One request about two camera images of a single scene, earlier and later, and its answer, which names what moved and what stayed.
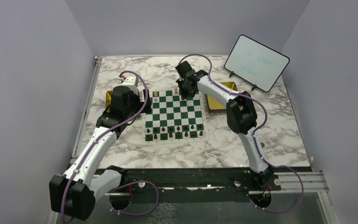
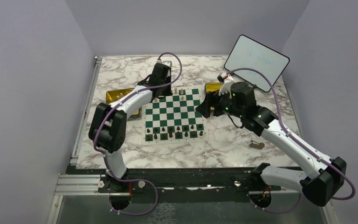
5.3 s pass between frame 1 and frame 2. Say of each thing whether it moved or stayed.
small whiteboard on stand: stayed
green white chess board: stayed
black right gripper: moved
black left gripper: moved
